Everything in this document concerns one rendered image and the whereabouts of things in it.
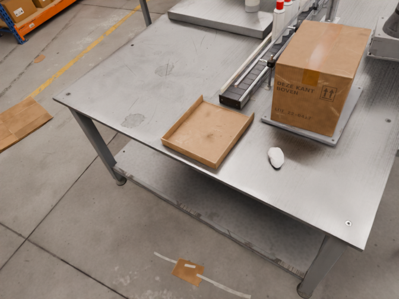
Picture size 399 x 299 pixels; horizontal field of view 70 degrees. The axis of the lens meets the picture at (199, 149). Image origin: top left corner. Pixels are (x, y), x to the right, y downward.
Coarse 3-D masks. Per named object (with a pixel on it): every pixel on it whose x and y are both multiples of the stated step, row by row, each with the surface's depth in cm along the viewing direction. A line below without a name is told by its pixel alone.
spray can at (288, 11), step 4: (284, 0) 135; (288, 0) 134; (284, 4) 135; (288, 4) 135; (292, 4) 136; (284, 8) 137; (288, 8) 136; (288, 12) 138; (284, 16) 139; (288, 16) 139; (284, 20) 141; (288, 20) 141; (284, 24) 142; (288, 28) 144; (284, 32) 145; (288, 32) 146; (284, 36) 147
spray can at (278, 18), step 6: (282, 0) 129; (276, 6) 131; (282, 6) 130; (276, 12) 132; (282, 12) 131; (276, 18) 134; (282, 18) 133; (276, 24) 136; (282, 24) 136; (276, 30) 138; (276, 42) 143
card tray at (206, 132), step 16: (192, 112) 126; (208, 112) 125; (224, 112) 124; (176, 128) 121; (192, 128) 120; (208, 128) 119; (224, 128) 118; (240, 128) 112; (176, 144) 115; (192, 144) 114; (208, 144) 113; (224, 144) 112; (208, 160) 104
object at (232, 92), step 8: (320, 0) 167; (312, 8) 162; (304, 16) 158; (296, 24) 153; (264, 48) 143; (272, 48) 142; (280, 48) 141; (256, 56) 139; (264, 56) 138; (248, 64) 136; (264, 64) 134; (256, 72) 131; (248, 80) 128; (232, 88) 126; (240, 88) 125; (224, 96) 124; (232, 96) 123; (240, 96) 122
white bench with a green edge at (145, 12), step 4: (140, 0) 285; (144, 0) 286; (140, 4) 289; (144, 4) 288; (144, 8) 290; (144, 12) 294; (148, 12) 297; (144, 16) 298; (148, 16) 299; (148, 20) 300; (148, 24) 304
